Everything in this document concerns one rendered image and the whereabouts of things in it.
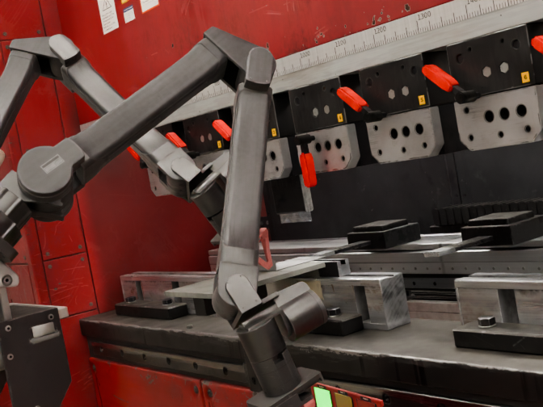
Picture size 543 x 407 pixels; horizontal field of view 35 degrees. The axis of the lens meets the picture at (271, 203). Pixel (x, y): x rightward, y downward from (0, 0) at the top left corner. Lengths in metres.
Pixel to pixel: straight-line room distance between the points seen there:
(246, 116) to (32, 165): 0.34
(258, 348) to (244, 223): 0.19
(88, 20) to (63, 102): 0.26
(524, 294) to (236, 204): 0.45
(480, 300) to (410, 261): 0.48
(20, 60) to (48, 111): 0.62
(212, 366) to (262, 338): 0.66
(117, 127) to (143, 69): 0.80
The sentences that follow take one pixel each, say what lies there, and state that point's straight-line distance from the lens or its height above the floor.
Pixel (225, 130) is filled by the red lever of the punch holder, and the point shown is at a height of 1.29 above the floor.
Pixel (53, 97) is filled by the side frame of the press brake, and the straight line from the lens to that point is 2.46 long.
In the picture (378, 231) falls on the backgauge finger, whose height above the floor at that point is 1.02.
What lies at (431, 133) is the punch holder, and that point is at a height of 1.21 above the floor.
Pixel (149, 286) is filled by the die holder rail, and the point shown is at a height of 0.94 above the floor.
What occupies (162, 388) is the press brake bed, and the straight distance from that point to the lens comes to 2.10.
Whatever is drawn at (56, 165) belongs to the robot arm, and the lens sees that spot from 1.27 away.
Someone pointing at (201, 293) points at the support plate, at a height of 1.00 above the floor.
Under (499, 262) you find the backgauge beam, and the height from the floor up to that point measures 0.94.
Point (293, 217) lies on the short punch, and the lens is 1.76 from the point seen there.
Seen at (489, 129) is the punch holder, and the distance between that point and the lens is 1.31.
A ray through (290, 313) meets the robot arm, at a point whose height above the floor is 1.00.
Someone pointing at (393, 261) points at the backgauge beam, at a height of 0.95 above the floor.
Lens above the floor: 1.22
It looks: 3 degrees down
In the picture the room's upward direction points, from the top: 10 degrees counter-clockwise
